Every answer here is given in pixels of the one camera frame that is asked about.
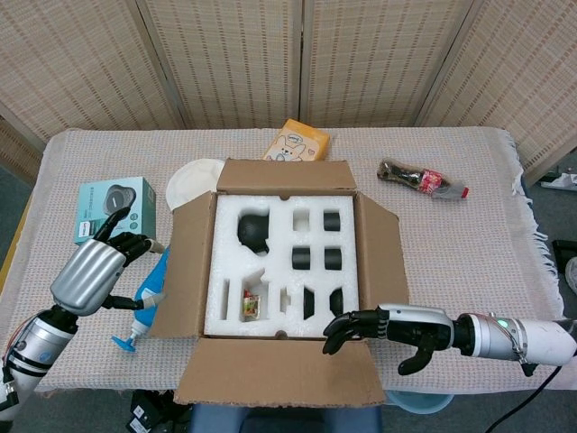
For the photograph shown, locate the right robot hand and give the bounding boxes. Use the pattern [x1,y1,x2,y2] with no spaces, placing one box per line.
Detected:
[322,304,454,377]

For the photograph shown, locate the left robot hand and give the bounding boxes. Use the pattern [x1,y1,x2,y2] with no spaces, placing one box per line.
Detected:
[49,207,166,318]

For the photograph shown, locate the red cardboard shipping box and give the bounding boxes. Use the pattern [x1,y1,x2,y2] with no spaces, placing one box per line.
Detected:
[148,157,411,410]

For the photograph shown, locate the teal product box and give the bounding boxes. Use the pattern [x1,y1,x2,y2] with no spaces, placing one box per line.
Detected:
[73,176,158,247]

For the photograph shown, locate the white round paper plate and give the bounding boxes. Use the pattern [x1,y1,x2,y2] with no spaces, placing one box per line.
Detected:
[165,157,227,213]

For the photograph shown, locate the white foam insert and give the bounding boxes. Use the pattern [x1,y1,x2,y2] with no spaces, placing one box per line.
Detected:
[203,192,362,340]

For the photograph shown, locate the blue detergent bottle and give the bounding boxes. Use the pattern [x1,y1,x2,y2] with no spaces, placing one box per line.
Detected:
[111,245,170,353]

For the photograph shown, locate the light blue bucket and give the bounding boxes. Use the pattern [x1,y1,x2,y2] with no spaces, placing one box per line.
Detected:
[385,390,454,416]

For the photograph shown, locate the black tea bowl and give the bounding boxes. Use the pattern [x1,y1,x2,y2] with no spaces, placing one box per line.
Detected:
[329,288,347,318]

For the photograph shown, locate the beige woven tablecloth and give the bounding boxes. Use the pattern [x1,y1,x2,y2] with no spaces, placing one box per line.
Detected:
[33,127,577,393]

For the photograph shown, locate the crushed cola bottle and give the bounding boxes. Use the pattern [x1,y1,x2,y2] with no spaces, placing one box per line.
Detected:
[377,157,471,200]

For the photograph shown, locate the black electronic device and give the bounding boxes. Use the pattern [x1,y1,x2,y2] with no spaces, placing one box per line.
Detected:
[128,390,196,433]

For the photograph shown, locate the blue chair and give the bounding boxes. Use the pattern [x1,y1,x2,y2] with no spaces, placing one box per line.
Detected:
[188,403,382,433]

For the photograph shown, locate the small colourful snack packet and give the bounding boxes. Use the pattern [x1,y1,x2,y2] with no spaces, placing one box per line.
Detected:
[241,289,263,323]

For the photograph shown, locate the black teapot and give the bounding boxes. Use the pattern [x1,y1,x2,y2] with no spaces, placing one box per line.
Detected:
[237,207,272,256]

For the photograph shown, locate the white plastic device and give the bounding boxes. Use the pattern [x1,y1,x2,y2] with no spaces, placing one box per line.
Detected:
[538,164,577,191]

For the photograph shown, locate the woven folding screen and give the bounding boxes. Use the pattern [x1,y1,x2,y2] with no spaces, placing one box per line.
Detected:
[0,0,577,182]

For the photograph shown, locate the black cable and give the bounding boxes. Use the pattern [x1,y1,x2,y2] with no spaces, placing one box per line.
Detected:
[489,363,565,433]

